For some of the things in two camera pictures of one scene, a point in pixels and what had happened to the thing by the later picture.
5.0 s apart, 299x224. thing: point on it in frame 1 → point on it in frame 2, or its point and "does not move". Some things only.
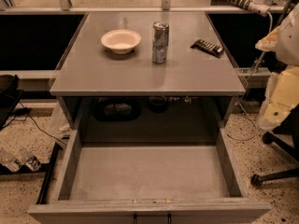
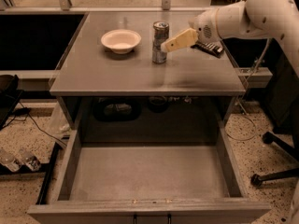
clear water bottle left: x=9 y=161 does not move
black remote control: x=207 y=47 does not move
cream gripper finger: x=282 y=95 → x=205 y=23
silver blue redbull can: x=160 y=42 does not move
